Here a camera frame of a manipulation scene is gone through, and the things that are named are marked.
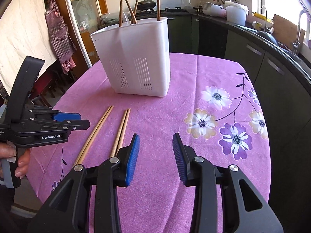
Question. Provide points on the white lidded bucket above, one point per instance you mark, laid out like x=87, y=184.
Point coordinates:
x=235, y=13

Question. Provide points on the person's left hand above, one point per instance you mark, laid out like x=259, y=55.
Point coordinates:
x=23, y=162

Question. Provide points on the steel double sink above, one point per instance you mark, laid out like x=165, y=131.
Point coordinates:
x=250, y=29

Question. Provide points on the purple checked apron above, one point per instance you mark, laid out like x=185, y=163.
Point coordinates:
x=59, y=38

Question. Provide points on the white plastic utensil holder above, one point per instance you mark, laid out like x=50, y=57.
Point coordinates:
x=136, y=53

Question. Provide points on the black kitchen countertop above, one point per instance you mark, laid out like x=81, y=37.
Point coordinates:
x=218, y=20

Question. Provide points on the white rice cooker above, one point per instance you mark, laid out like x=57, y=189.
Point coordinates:
x=213, y=9

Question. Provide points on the grey plastic bag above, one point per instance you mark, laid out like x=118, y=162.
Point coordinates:
x=109, y=17

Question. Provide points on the black wok with lid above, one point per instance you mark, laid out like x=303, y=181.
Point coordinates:
x=147, y=4

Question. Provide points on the wooden cutting board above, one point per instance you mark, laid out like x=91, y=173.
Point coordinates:
x=284, y=26

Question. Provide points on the black gas stove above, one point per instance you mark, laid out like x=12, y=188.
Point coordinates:
x=175, y=10

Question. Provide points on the dark wooden chairs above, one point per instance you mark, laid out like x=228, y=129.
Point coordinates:
x=52, y=87

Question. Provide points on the clear plastic spoon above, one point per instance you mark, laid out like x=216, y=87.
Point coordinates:
x=126, y=17

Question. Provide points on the patterned glass sliding door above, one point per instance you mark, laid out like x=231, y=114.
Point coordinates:
x=80, y=17

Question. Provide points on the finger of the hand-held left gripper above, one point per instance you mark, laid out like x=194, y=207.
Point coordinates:
x=69, y=117
x=77, y=125

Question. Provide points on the person's left forearm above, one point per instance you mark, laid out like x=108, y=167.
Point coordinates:
x=9, y=211

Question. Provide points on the tall steel faucet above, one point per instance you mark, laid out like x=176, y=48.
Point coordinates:
x=297, y=36

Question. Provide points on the small steel faucet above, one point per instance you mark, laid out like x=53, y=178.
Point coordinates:
x=265, y=13

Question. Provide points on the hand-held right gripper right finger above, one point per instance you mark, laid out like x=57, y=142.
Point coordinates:
x=179, y=160

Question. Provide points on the small metal pot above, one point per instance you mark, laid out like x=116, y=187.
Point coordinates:
x=198, y=8

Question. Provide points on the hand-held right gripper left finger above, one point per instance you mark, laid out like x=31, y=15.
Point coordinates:
x=132, y=160

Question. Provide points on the pink floral tablecloth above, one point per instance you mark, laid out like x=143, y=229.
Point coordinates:
x=170, y=116

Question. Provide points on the white hanging cloth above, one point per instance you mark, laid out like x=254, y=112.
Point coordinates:
x=19, y=29

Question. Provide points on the yellow basket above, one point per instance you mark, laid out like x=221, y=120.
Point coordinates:
x=260, y=16

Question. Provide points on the dark round pot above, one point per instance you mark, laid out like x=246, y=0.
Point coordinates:
x=267, y=37

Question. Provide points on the white yellow cup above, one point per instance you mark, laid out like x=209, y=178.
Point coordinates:
x=257, y=25

